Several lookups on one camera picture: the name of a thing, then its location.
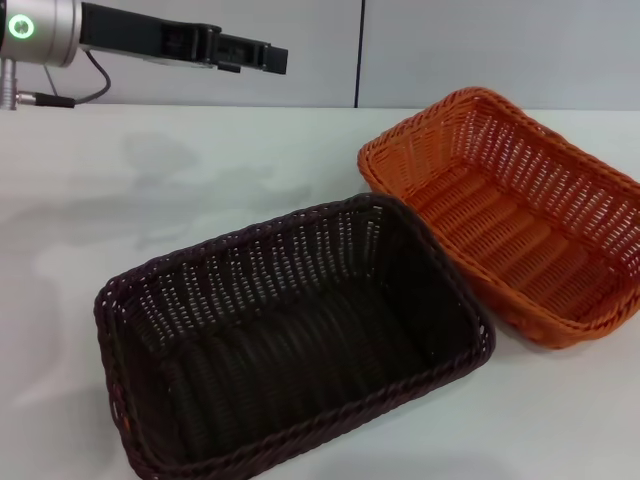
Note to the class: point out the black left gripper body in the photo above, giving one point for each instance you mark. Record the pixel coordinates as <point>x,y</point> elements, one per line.
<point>135,35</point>

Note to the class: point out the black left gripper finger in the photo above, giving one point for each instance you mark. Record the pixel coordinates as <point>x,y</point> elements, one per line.
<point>260,57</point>

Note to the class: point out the orange woven basket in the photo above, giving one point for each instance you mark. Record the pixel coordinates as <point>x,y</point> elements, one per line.
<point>510,220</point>

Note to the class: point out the dark brown woven basket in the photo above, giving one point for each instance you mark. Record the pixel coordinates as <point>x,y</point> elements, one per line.
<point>300,330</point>

